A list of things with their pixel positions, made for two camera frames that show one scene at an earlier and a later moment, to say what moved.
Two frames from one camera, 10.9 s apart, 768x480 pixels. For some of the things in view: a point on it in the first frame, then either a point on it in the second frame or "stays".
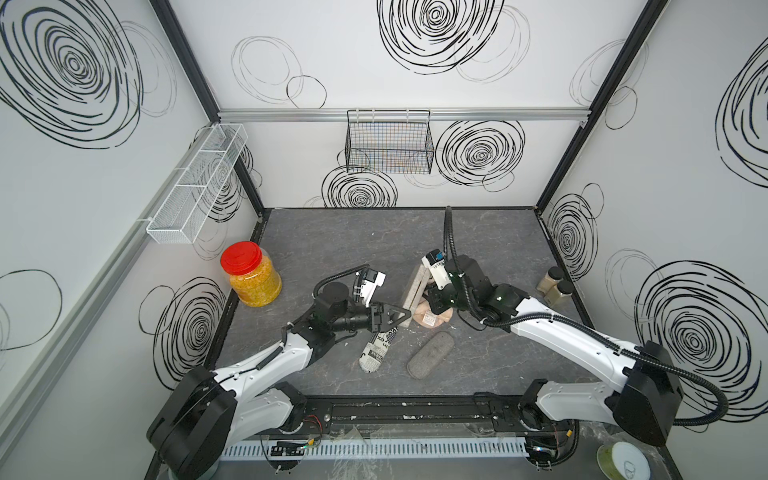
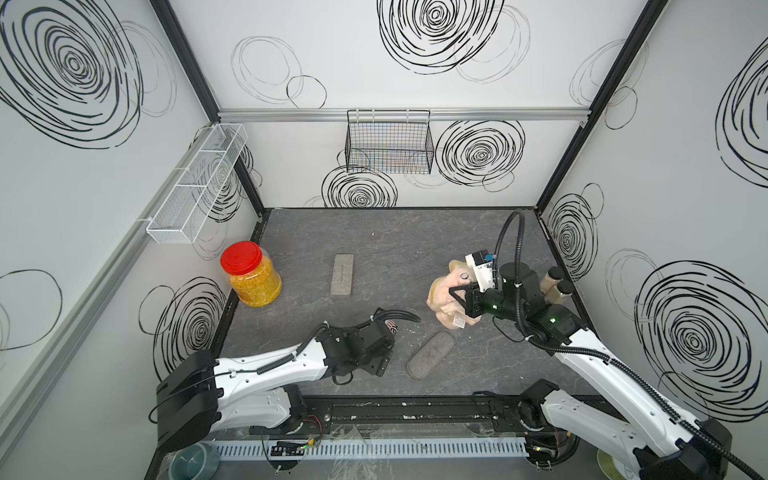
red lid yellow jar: (252, 273) stays
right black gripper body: (447, 297) → (489, 302)
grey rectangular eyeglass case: (414, 293) → (342, 275)
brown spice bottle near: (557, 292) stays
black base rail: (415, 415) stays
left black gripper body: (363, 321) → (377, 364)
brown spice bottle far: (550, 279) stays
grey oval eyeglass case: (430, 355) stays
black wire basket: (389, 141) stays
